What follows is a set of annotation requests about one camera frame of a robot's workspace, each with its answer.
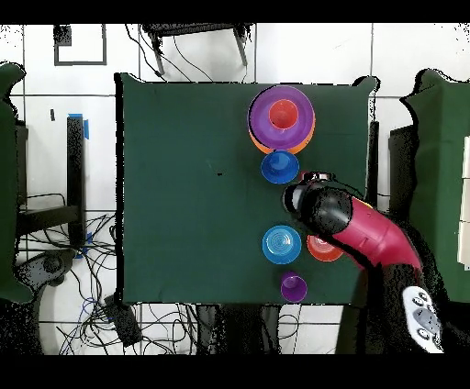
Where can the black table frame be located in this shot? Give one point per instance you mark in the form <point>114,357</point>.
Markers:
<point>373,154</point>
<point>75,176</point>

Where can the dark green tablecloth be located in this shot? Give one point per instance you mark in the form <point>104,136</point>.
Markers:
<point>165,183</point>

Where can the black power strip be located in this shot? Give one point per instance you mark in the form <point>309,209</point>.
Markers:
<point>123,323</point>

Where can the blue tape strip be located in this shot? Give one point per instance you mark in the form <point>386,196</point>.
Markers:
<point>86,130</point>

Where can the dark blue plastic bowl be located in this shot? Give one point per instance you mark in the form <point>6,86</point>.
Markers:
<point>279,167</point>

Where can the green cloth side table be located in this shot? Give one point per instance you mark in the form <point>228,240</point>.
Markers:
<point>440,165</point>
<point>7,183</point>

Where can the purple plastic bowl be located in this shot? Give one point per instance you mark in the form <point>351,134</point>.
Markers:
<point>259,123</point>

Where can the black metal stool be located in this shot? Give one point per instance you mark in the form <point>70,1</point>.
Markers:
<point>191,29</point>

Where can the black square floor frame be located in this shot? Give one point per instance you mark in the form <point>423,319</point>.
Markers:
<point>62,35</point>

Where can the large yellow plastic bowl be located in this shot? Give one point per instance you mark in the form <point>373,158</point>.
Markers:
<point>303,146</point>

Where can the red plastic cup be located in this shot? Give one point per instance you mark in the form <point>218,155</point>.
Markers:
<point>283,114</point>

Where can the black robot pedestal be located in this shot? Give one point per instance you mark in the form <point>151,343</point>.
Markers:
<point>235,330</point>

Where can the purple plastic cup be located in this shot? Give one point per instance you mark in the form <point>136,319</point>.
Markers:
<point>293,288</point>

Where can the white boxes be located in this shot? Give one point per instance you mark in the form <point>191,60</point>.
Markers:
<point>465,205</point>

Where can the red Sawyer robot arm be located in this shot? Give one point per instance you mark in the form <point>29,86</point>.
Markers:
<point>367,227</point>

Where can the black chair base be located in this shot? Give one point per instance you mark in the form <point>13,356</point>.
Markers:
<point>47,265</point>

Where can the light blue plastic bowl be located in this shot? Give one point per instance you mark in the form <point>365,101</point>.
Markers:
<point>281,244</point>

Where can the orange-red plastic bowl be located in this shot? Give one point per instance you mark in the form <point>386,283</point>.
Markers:
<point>321,251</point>

